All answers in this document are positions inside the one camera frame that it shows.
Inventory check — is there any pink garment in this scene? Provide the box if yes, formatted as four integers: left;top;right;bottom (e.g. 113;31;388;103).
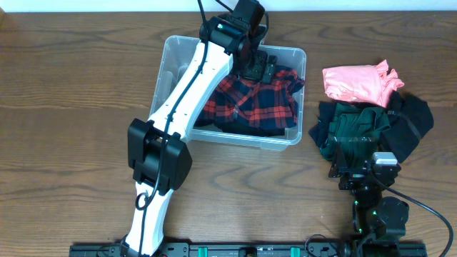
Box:
322;60;404;107

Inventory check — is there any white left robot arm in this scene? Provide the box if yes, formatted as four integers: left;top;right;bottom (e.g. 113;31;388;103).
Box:
121;14;276;256

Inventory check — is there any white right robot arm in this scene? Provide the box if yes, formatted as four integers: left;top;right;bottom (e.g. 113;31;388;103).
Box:
328;146;409;257

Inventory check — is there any clear plastic storage bin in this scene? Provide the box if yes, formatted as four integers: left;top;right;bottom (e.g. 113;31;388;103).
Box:
150;35;306;151

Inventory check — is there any red black plaid shirt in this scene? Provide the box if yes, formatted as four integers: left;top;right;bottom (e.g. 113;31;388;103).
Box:
195;66;305;130

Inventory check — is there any dark green garment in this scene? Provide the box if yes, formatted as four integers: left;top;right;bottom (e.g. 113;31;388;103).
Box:
316;102;391;168

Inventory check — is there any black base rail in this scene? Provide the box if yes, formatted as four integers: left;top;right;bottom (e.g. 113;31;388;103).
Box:
69;241;428;257

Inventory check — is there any black garment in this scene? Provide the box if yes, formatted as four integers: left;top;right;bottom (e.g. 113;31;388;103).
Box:
308;92;434;163
194;120;285;137

